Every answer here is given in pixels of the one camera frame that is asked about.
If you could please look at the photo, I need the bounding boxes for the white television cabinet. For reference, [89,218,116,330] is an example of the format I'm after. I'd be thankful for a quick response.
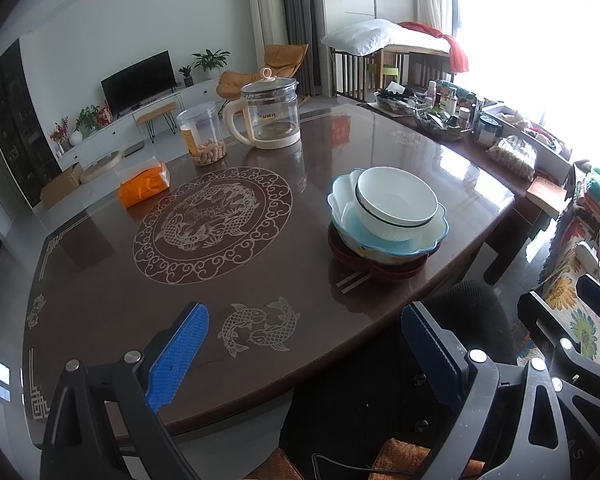
[55,76,221,171]

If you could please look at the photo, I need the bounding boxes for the glass jar with dark lid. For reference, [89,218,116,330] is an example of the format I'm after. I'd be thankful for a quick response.
[475,114,503,148]

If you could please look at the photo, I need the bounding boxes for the red cloth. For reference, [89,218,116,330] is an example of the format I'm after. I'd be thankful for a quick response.
[397,21,470,75]

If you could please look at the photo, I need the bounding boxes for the white power strip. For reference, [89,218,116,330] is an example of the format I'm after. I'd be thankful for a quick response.
[575,241,600,276]

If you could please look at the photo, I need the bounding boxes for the orange rocking chair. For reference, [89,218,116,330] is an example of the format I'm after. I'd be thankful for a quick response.
[216,44,311,106]

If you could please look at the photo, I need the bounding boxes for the brown book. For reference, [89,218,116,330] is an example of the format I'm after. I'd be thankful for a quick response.
[525,176,568,216]

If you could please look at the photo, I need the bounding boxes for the white storage box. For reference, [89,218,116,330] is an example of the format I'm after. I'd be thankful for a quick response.
[482,105,573,183]

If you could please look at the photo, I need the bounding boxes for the grey curtain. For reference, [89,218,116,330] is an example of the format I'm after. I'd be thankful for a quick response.
[265,0,326,98]

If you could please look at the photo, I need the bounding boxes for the wooden crib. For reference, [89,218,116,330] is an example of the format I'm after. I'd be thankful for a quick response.
[329,35,456,103]

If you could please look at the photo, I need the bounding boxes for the orange tissue pack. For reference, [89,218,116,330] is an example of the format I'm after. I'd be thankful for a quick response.
[116,157,172,209]

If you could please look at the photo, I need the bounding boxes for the white ribbed dark-rimmed bowl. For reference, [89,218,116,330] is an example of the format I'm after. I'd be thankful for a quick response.
[356,195,436,242]

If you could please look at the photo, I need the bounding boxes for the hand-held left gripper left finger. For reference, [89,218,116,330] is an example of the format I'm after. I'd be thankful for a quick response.
[40,301,211,480]

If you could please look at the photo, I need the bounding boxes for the orange seat cushion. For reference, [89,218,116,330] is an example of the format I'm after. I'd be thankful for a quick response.
[247,437,486,480]

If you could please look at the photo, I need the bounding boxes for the clear plastic snack jar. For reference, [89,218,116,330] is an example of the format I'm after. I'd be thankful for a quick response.
[176,101,228,167]

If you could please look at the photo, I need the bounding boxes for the white pillow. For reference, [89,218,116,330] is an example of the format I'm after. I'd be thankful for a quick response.
[321,19,411,57]

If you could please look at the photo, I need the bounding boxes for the glass tray of dark items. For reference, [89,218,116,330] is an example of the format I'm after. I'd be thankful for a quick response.
[375,81,421,117]

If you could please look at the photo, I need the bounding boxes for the black television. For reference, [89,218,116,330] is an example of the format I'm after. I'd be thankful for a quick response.
[101,50,177,117]

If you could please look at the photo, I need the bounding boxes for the wooden stool with metal legs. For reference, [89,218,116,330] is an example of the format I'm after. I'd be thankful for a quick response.
[134,101,180,143]

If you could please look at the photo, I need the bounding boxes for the red flowers in vase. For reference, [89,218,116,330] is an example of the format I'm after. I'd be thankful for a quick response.
[49,116,71,156]

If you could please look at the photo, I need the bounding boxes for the floral blanket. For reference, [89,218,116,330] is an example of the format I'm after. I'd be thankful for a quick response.
[540,165,600,361]

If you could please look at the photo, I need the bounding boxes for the cardboard box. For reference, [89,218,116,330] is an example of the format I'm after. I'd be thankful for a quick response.
[40,162,86,208]

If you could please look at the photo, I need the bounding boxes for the basket of bottles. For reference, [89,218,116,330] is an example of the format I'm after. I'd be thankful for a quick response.
[414,110,473,142]

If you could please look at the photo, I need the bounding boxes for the plain white bowl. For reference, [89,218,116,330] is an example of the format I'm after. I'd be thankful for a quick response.
[356,166,439,227]

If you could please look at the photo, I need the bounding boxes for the wooden side table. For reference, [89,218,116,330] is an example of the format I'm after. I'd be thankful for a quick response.
[360,95,568,286]

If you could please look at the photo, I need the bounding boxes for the glass kettle with cream handle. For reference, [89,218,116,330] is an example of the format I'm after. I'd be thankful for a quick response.
[222,67,302,151]

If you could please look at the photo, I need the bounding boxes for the large potted green plant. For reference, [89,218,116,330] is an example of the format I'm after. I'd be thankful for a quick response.
[191,49,231,81]

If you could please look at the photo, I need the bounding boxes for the black display cabinet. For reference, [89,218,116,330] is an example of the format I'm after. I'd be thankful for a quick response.
[0,40,61,206]

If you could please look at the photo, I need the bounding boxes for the red flower-shaped plate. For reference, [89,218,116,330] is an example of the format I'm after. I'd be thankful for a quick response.
[327,227,431,276]

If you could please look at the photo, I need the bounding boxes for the covered standing air conditioner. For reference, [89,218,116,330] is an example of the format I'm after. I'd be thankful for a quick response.
[245,0,288,71]

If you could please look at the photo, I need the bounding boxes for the bushy green potted plant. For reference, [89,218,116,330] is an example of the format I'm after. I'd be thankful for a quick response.
[75,105,102,136]

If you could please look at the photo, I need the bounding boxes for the round wooden tray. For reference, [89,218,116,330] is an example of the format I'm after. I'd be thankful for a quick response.
[79,147,125,185]

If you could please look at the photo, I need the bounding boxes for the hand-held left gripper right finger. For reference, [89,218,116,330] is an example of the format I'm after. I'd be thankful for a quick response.
[401,301,571,480]

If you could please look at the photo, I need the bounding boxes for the blue scalloped bowl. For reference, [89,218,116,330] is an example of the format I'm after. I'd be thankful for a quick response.
[327,169,451,262]

